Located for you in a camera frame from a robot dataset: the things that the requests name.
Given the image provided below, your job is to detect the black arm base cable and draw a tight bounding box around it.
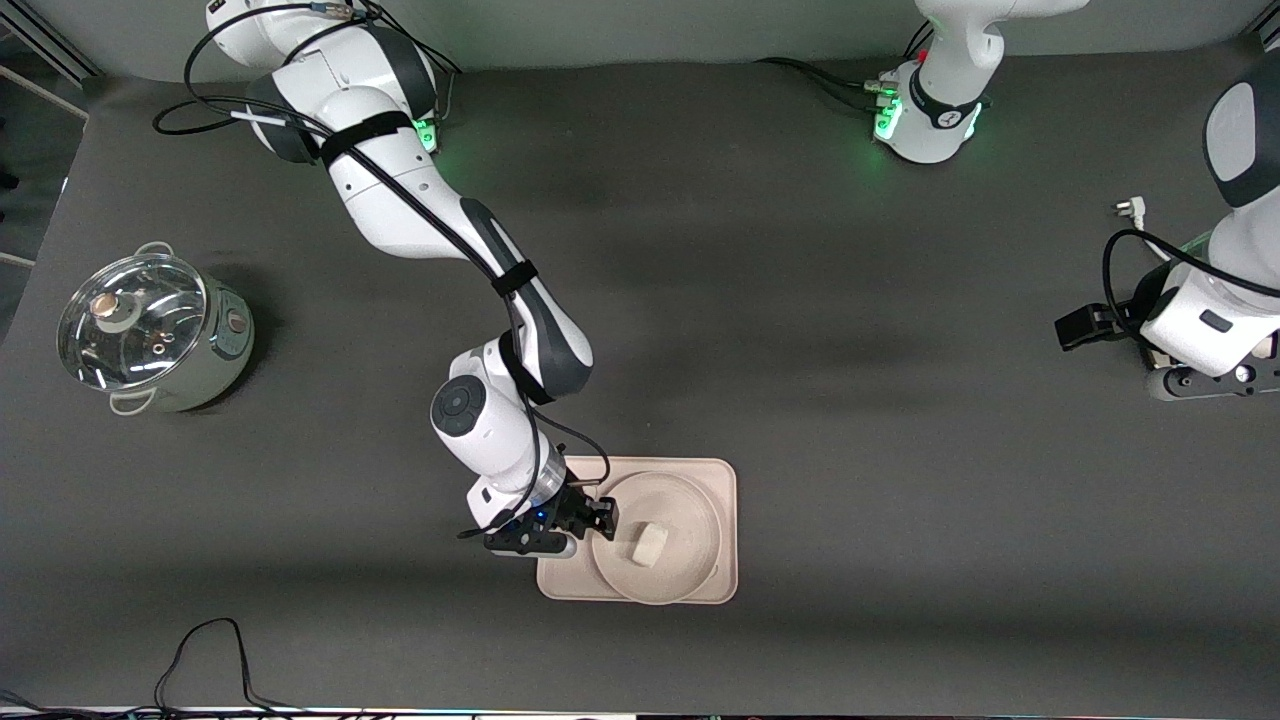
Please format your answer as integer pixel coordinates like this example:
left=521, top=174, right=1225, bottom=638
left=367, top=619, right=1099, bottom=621
left=380, top=15, right=477, bottom=131
left=755, top=20, right=936, bottom=113

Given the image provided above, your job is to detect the thin black floor cable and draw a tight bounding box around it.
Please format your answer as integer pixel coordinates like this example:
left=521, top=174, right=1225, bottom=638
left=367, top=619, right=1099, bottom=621
left=0, top=618, right=301, bottom=720

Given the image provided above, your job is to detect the glass pot lid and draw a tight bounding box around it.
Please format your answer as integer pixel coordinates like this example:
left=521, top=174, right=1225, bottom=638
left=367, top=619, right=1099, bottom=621
left=57, top=253, right=208, bottom=391

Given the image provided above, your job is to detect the white power plug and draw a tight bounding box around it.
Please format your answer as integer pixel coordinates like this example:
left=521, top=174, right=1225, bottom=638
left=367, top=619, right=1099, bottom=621
left=1113, top=197, right=1176, bottom=259

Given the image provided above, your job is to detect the black cable along right arm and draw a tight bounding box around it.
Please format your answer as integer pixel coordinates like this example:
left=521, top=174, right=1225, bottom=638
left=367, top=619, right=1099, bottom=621
left=153, top=0, right=613, bottom=541

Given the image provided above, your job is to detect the aluminium frame rail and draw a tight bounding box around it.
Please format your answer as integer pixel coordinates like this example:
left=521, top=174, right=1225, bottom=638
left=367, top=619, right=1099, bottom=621
left=0, top=0, right=101, bottom=87

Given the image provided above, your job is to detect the round cream plate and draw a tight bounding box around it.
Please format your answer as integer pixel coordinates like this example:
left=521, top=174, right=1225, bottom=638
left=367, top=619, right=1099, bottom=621
left=590, top=471, right=723, bottom=606

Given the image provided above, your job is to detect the small white bun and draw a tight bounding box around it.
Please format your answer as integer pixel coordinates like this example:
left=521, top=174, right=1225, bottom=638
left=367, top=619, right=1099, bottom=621
left=627, top=521, right=670, bottom=567

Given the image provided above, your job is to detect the black left arm base cable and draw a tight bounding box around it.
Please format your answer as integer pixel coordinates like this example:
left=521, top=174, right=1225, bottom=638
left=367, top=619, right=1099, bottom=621
left=755, top=20, right=936, bottom=113

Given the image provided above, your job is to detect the steel cooking pot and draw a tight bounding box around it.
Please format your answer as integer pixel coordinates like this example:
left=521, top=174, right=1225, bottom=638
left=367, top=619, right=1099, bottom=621
left=57, top=242, right=256, bottom=416

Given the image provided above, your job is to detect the black right arm base cable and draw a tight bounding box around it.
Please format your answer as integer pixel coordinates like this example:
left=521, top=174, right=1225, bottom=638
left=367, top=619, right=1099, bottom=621
left=380, top=15, right=477, bottom=131

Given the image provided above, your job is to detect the cream rectangular tray with print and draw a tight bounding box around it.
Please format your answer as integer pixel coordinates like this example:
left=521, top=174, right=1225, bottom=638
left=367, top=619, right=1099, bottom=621
left=537, top=457, right=739, bottom=605

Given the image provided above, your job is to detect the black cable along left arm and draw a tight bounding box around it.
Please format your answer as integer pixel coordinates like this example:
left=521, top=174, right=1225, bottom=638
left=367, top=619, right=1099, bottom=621
left=1102, top=228, right=1280, bottom=347

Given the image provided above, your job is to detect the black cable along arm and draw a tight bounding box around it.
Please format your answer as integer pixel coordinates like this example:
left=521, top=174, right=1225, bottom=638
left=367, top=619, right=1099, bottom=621
left=153, top=0, right=613, bottom=541
left=1102, top=228, right=1280, bottom=347

